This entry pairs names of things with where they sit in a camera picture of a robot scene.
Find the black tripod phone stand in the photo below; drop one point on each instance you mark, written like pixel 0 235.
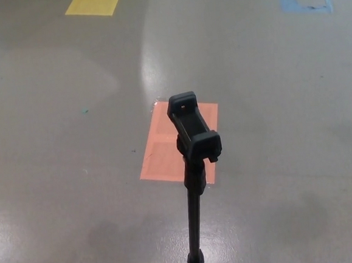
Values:
pixel 194 130

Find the orange floor marker sheet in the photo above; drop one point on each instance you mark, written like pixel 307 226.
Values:
pixel 161 157

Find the yellow floor marker sheet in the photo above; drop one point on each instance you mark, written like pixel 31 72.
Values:
pixel 92 4

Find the small green scrap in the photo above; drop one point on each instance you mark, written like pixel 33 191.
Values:
pixel 84 111

